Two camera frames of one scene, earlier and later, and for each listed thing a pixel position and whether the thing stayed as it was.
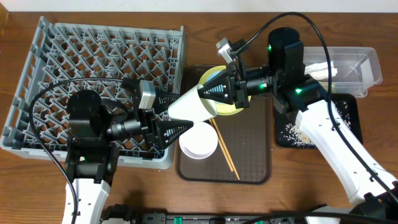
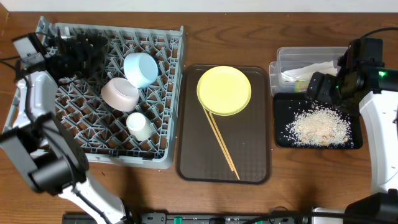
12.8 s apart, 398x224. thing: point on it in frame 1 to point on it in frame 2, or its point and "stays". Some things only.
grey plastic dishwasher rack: x=66 y=56 stays
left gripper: x=152 y=136 to x=84 y=64
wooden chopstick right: x=225 y=147 stays
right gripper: x=226 y=82 to x=322 y=93
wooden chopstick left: x=220 y=146 stays
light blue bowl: x=189 y=107 to x=140 y=68
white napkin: x=319 y=70 stays
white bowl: x=199 y=141 to x=120 y=94
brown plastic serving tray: x=244 y=152 stays
